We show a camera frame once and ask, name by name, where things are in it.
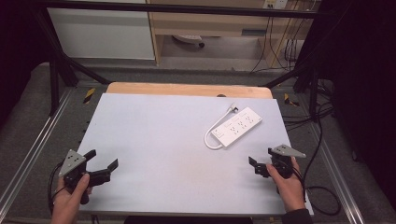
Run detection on white wall outlet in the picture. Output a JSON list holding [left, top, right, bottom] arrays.
[[262, 0, 289, 9]]

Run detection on white cabinet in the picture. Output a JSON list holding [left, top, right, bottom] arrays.
[[46, 0, 156, 61]]

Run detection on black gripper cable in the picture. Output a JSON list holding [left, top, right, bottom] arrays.
[[292, 118, 342, 217], [47, 161, 68, 216]]

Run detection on wooden desk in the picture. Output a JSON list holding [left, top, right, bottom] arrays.
[[146, 0, 316, 68]]

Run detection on white power strip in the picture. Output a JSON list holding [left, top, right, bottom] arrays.
[[210, 106, 263, 148]]

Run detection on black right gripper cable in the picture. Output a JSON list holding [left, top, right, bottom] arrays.
[[292, 118, 342, 217]]

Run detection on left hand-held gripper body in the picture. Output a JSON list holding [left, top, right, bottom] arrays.
[[58, 148, 95, 205]]

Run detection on black metal frame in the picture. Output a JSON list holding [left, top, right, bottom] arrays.
[[32, 1, 323, 118]]

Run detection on person's right hand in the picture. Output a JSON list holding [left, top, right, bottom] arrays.
[[265, 156, 306, 213]]

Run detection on black floor cables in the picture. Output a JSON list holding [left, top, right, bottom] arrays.
[[281, 78, 335, 132]]

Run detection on black curtain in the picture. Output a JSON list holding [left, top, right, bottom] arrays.
[[0, 0, 50, 125], [311, 0, 396, 203]]

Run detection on white power strip cable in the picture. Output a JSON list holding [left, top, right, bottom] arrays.
[[204, 103, 240, 151]]

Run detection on black hanging cables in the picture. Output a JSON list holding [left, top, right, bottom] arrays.
[[250, 15, 309, 74]]

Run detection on person's left hand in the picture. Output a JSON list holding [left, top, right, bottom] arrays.
[[50, 173, 93, 219]]

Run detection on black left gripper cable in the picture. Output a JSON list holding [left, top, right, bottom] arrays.
[[47, 161, 68, 216]]

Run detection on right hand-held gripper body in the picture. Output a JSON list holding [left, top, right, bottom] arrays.
[[268, 144, 307, 180]]

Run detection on white table cover sheet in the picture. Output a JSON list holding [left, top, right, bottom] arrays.
[[76, 92, 315, 217]]

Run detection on aluminium rail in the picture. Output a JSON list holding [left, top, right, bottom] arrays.
[[0, 88, 74, 213], [306, 120, 367, 224]]

